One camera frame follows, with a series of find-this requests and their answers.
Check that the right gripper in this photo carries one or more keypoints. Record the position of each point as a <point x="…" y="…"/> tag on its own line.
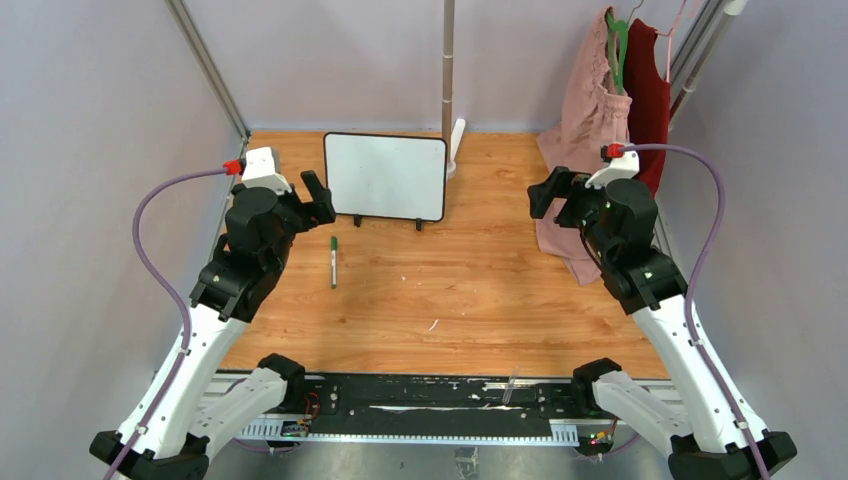
<point x="562" y="183"/>

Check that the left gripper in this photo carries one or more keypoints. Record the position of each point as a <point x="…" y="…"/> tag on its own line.
<point x="315" y="212"/>

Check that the green whiteboard marker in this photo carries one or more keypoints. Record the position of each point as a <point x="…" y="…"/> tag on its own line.
<point x="334" y="261"/>

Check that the white whiteboard black frame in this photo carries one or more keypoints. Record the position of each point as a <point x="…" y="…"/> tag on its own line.
<point x="386" y="176"/>

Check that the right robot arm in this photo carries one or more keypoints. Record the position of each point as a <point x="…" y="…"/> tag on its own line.
<point x="715" y="434"/>

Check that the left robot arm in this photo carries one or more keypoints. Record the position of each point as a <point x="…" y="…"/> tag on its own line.
<point x="169" y="435"/>

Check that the pink shorts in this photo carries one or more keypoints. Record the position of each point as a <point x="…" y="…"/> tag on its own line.
<point x="594" y="113"/>

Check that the white rack foot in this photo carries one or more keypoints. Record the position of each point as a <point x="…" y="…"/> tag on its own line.
<point x="455" y="139"/>

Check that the red garment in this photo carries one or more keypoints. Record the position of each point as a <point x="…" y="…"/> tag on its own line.
<point x="650" y="93"/>

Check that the green hanger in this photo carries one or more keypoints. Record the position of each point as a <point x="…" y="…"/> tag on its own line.
<point x="617" y="45"/>

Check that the pink hanger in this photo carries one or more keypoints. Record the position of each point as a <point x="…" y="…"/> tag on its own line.
<point x="686" y="8"/>

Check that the clear plastic tube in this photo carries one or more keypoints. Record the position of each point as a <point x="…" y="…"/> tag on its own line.
<point x="510" y="386"/>

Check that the clothes rack pole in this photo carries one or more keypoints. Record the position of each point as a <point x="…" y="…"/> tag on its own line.
<point x="447" y="75"/>

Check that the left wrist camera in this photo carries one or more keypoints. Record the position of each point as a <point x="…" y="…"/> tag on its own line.
<point x="262" y="169"/>

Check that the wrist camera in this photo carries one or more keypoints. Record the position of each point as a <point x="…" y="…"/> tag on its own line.
<point x="626" y="166"/>
<point x="262" y="169"/>

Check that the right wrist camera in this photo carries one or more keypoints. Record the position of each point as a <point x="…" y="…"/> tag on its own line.
<point x="626" y="166"/>

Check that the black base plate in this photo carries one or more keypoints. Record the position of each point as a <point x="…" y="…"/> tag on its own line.
<point x="436" y="406"/>

